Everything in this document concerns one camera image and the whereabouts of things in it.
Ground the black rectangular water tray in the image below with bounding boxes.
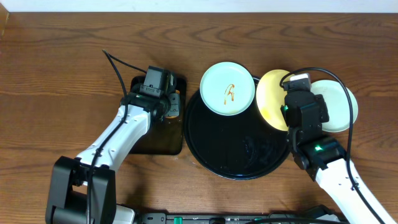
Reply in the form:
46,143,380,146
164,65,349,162
129,77,187,156

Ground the black round tray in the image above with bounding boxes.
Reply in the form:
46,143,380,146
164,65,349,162
183,91,289,180

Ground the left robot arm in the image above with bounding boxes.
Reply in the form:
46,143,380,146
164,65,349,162
45,86,182,223

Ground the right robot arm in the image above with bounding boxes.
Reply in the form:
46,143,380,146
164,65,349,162
281,90,395,223

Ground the orange green scrub sponge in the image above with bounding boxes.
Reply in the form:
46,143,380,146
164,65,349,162
165,90,180,119

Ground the yellow plate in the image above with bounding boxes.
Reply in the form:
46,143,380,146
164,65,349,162
256,69,289,131

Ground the light blue plate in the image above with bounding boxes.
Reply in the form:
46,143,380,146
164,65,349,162
200,62,255,116
311,80,350,133

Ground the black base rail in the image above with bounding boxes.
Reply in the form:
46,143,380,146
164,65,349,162
136,212,312,224

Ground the light blue plate top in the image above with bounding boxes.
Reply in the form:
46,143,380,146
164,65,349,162
200,62,255,116

